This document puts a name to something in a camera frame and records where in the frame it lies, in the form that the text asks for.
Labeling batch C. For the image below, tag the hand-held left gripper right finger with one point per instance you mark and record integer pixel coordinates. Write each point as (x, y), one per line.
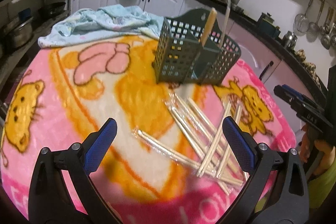
(237, 144)

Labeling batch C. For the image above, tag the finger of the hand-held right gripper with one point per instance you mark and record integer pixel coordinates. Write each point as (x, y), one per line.
(296, 94)
(304, 113)

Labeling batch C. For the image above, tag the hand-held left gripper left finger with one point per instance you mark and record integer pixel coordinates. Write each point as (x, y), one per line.
(101, 144)

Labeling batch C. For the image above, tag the bunch of chopsticks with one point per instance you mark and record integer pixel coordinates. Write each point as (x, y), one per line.
(194, 129)

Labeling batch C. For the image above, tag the green perforated utensil holder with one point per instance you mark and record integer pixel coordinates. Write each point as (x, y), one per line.
(210, 52)

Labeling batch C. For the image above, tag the long chopstick pair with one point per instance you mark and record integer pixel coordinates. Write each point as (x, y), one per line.
(225, 24)

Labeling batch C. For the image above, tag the wooden stick utensil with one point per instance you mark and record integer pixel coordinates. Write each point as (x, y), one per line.
(208, 27)

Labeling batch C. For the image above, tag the person's right hand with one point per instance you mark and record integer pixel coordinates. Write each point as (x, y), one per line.
(321, 155)

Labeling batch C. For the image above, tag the pile of ginger roots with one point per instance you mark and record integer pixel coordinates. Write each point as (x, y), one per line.
(308, 64)

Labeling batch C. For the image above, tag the pink cartoon printed blanket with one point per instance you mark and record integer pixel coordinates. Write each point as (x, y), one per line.
(65, 108)

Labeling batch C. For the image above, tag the steel kettle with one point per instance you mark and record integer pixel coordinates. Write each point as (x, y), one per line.
(288, 39)

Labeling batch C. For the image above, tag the row of hanging steel ladles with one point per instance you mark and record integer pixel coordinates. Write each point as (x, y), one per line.
(325, 35)

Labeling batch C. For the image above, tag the black kitchen countertop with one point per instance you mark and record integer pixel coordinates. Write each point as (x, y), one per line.
(252, 18)

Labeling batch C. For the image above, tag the light blue printed cloth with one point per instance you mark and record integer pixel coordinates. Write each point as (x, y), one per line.
(105, 19)

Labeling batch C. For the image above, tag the large steel pot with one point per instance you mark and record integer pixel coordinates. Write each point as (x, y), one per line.
(19, 32)

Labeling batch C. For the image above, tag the black wok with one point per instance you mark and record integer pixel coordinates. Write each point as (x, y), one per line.
(53, 8)

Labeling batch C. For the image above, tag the small blue bowl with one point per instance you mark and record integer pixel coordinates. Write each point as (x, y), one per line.
(25, 14)

